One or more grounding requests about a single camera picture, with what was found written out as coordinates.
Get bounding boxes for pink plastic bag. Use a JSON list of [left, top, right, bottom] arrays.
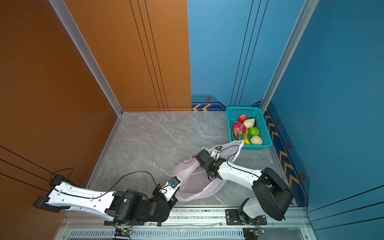
[[172, 140, 245, 202]]

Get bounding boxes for yellow mango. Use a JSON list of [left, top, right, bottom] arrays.
[[243, 136, 251, 145]]

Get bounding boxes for red dragon fruit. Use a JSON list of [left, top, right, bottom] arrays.
[[230, 122, 247, 141]]

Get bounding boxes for beige round fruit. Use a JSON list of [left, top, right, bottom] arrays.
[[243, 118, 257, 129], [250, 136, 263, 145]]

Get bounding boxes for green apple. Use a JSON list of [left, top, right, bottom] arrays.
[[248, 127, 260, 137]]

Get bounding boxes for teal plastic mesh basket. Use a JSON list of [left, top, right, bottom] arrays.
[[226, 107, 273, 150]]

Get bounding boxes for red apple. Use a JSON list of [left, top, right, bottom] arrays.
[[238, 114, 248, 123]]

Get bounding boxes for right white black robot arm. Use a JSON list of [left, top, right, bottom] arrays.
[[196, 150, 295, 225]]

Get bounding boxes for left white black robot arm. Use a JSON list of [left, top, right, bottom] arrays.
[[33, 175, 183, 226]]

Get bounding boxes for left green circuit board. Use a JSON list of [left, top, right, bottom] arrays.
[[114, 228, 134, 240]]

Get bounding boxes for right small circuit board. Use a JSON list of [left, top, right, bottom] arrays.
[[243, 228, 265, 240]]

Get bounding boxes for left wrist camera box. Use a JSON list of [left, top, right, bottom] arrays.
[[160, 176, 182, 202]]

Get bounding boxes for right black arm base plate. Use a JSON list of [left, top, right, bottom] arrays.
[[225, 209, 268, 226]]

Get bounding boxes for aluminium front rail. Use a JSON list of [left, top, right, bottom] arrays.
[[55, 206, 317, 240]]

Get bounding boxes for right aluminium corner post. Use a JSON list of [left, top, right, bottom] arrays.
[[260, 0, 319, 113]]

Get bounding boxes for aluminium corner post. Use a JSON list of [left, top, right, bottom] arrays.
[[260, 0, 319, 113], [49, 0, 124, 117]]

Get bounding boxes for left aluminium corner post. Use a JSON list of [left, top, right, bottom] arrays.
[[49, 0, 124, 117]]

